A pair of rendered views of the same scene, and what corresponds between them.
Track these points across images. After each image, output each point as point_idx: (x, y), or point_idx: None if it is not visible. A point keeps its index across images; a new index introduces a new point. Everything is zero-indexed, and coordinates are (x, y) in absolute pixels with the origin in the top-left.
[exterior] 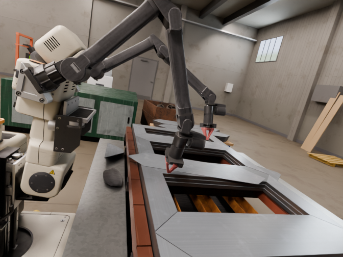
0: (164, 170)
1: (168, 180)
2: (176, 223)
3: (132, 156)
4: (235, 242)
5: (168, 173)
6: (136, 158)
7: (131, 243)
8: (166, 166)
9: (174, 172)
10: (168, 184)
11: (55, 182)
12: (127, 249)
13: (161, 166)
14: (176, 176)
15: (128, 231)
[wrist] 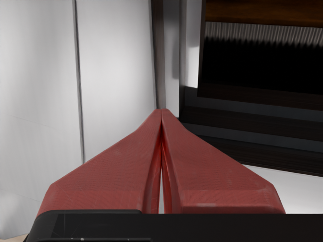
0: (92, 119)
1: (184, 70)
2: None
3: (0, 227)
4: None
5: (151, 102)
6: (12, 219)
7: (260, 59)
8: (16, 82)
9: (112, 37)
10: (202, 55)
11: None
12: (277, 71)
13: (38, 121)
14: (159, 11)
15: (208, 60)
